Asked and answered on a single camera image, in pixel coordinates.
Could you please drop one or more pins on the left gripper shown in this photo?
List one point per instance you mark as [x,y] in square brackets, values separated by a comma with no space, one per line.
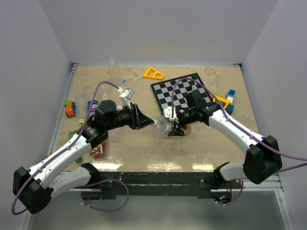
[138,120]

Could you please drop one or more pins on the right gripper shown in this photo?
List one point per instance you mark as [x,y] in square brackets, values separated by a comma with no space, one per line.
[176,131]

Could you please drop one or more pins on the grapefruit tea bottle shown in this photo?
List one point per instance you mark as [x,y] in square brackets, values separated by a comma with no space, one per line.
[164,127]

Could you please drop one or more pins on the clear Pocari bottle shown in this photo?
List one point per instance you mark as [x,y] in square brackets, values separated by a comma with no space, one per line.
[114,71]

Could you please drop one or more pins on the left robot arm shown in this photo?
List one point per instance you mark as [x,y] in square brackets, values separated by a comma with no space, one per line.
[35,186]

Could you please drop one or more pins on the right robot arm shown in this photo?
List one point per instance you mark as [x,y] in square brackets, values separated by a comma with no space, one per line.
[261,158]

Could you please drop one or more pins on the clear slim bottle white cap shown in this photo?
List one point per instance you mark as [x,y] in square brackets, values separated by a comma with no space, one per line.
[114,133]

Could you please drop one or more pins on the Pepsi label bottle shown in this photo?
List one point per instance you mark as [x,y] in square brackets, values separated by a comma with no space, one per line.
[91,107]

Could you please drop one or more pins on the red label tea bottle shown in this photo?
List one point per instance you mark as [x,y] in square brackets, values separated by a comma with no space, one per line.
[99,151]

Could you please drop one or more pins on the clear bottle yellow cap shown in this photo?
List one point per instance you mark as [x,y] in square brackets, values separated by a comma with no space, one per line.
[81,106]

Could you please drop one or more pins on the chessboard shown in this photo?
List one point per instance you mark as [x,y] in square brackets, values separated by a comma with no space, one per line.
[163,91]

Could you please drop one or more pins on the yellow triangle toy far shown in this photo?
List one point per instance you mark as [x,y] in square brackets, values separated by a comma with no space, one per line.
[152,73]

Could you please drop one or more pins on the yellow triangle toy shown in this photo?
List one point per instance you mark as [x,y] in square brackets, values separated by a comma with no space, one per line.
[223,101]
[152,73]

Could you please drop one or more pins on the yellow triangle toy right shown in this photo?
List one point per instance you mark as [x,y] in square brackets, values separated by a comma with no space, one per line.
[223,101]

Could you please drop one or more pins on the blue toy blocks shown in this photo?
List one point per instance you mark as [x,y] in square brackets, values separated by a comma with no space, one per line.
[230,96]

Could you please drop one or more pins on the colourful toy car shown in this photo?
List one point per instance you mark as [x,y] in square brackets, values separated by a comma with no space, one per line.
[70,109]

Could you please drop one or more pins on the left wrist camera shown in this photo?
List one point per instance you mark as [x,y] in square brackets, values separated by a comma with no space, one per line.
[126,96]

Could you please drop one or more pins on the black table front rail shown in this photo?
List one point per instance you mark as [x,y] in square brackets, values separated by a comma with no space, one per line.
[199,184]

